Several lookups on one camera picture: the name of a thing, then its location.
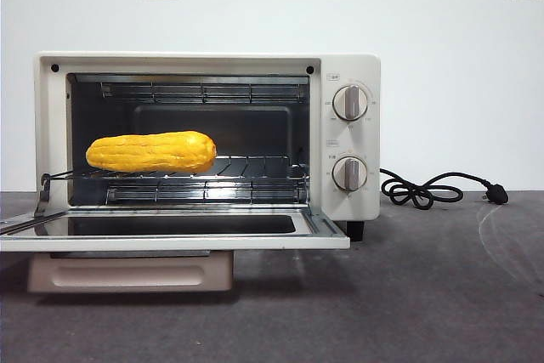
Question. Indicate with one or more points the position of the cream oven temperature knob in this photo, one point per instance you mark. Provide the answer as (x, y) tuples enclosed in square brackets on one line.
[(350, 103)]

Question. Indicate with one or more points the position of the cream Toshiba toaster oven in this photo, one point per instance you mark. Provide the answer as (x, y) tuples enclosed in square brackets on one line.
[(370, 142)]

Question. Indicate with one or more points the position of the yellow corn cob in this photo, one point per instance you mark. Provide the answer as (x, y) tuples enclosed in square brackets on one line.
[(149, 152)]

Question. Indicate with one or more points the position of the cream oven timer knob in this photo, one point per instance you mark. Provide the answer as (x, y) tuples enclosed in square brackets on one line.
[(349, 174)]

